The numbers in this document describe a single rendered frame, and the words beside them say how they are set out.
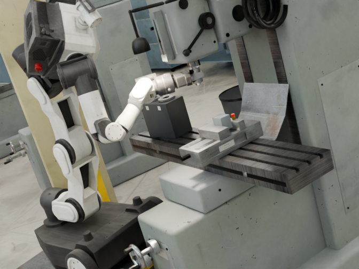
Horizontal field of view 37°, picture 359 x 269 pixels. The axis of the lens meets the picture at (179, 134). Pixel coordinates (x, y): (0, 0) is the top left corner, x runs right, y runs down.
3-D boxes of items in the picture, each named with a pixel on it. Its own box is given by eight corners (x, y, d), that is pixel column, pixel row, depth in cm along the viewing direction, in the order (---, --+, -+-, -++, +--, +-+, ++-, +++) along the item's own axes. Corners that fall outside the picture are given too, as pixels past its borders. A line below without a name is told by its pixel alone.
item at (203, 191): (205, 215, 224) (198, 189, 220) (163, 198, 253) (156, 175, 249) (290, 166, 247) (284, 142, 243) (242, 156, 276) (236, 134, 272)
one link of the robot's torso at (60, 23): (16, 94, 232) (40, 43, 206) (9, 32, 247) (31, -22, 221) (81, 99, 247) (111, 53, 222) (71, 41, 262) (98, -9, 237)
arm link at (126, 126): (145, 112, 227) (121, 149, 220) (134, 115, 236) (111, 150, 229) (125, 96, 223) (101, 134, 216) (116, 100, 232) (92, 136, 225)
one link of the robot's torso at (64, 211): (55, 222, 288) (47, 200, 284) (83, 204, 301) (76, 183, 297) (79, 226, 274) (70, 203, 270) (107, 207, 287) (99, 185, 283)
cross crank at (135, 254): (138, 278, 223) (130, 253, 219) (126, 269, 232) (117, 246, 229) (169, 259, 230) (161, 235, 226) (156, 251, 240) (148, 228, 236)
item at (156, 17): (167, 61, 224) (153, 12, 218) (162, 61, 227) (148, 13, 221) (175, 58, 226) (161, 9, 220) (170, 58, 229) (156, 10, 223)
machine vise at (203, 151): (202, 167, 220) (195, 143, 216) (182, 162, 232) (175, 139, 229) (264, 135, 236) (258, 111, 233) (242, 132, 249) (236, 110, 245)
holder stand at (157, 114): (176, 139, 267) (164, 101, 262) (149, 136, 284) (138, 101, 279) (193, 129, 274) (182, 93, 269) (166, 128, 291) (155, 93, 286)
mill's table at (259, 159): (291, 195, 192) (286, 175, 190) (132, 151, 296) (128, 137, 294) (334, 168, 203) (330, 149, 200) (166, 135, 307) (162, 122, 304)
